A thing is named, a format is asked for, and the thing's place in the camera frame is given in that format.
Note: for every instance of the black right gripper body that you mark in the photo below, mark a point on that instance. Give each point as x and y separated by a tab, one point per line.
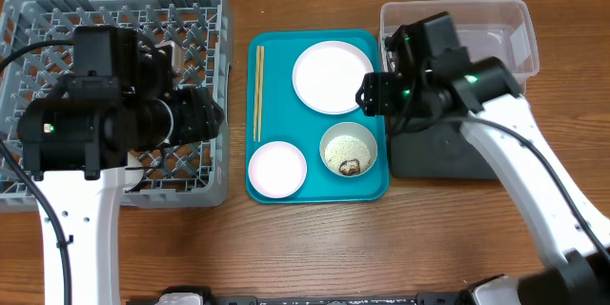
405	96

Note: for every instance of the brown food scrap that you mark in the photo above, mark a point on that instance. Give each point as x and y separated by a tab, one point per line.
350	167

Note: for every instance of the right wooden chopstick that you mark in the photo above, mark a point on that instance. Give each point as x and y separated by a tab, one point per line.
260	90

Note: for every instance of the wooden chopstick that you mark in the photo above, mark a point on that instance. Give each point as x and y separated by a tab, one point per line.
260	90
256	90

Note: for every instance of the teal plastic tray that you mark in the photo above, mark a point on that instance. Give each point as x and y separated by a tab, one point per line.
286	118

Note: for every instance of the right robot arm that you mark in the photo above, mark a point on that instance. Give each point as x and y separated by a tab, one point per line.
484	102

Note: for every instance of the small pink saucer plate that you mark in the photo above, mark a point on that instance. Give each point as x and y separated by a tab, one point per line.
277	169

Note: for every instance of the white rice grains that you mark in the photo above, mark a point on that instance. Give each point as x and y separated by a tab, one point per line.
346	147

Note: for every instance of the black rectangular tray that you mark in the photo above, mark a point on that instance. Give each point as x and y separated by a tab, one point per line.
438	152

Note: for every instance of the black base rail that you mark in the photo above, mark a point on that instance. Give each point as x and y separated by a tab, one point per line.
333	299

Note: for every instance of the grey plastic dish rack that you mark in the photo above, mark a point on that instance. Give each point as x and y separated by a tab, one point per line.
192	175

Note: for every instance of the clear plastic waste bin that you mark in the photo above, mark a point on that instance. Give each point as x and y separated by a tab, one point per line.
500	28

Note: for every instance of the left wooden chopstick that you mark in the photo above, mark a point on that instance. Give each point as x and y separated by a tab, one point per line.
256	90

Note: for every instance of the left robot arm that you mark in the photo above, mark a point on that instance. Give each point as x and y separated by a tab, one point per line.
76	147

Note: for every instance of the grey-green ceramic bowl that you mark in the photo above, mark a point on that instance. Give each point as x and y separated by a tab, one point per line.
355	130

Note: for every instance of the white ceramic cup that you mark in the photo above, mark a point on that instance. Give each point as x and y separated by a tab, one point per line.
134	173

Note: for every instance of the large white round plate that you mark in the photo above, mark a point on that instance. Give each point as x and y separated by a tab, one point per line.
327	75

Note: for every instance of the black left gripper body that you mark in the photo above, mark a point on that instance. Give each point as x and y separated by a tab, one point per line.
192	122

